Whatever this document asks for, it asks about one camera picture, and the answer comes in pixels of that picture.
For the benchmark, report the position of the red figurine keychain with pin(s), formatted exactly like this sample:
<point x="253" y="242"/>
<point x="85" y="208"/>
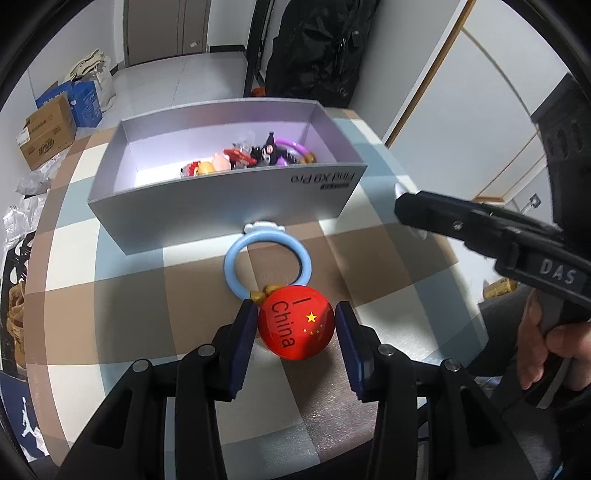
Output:
<point x="238" y="159"/>

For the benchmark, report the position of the black backpack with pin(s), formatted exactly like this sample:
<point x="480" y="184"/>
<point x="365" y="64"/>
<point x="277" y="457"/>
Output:
<point x="318" y="52"/>

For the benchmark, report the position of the black coat rack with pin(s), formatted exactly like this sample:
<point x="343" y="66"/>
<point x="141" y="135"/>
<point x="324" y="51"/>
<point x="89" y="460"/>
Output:
<point x="257" y="37"/>

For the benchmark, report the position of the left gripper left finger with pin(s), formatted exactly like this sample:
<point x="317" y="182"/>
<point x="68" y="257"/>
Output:
<point x="240" y="341"/>

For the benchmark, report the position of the person's right hand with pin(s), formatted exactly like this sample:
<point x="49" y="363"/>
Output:
<point x="567" y="341"/>

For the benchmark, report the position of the white cloth bag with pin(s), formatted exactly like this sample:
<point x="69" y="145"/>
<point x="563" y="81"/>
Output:
<point x="96" y="68"/>

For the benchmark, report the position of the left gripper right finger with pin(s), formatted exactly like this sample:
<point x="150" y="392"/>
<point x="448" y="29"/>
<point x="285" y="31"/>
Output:
<point x="356" y="351"/>

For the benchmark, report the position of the light blue ring toy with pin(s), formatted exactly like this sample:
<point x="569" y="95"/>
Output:
<point x="278" y="259"/>

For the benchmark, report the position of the red I China badge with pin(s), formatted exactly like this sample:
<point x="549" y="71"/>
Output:
<point x="296" y="322"/>

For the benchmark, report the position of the silver phone box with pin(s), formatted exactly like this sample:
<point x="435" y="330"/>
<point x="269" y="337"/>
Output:
<point x="141" y="200"/>

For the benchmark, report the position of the purple ring toy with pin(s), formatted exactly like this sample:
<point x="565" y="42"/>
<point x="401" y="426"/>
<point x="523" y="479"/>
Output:
<point x="304" y="156"/>

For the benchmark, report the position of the brown cardboard box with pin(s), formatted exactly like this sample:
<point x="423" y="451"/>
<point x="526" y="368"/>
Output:
<point x="47" y="132"/>

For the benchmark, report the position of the blue cardboard box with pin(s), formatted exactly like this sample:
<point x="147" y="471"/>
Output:
<point x="82" y="98"/>

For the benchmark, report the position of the yellow pink figurine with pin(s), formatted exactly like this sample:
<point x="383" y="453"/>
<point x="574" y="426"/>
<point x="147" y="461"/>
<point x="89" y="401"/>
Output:
<point x="216" y="164"/>

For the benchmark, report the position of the black white sandals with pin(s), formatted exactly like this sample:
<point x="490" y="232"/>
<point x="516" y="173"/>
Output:
<point x="16" y="263"/>

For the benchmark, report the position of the white plastic bags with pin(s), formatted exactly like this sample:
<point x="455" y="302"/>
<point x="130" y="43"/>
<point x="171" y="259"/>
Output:
<point x="24" y="217"/>

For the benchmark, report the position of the brown door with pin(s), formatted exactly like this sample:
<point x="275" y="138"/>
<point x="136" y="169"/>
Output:
<point x="160" y="29"/>

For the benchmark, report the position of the brown shoes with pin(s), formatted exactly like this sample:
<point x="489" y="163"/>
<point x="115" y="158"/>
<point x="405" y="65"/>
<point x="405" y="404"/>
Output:
<point x="15" y="322"/>

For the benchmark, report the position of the blue jordan box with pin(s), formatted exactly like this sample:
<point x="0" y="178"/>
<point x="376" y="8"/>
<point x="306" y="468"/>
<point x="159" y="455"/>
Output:
<point x="21" y="416"/>

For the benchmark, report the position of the black right camera module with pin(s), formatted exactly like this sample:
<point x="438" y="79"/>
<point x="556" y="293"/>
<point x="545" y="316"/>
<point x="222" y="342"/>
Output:
<point x="563" y="120"/>

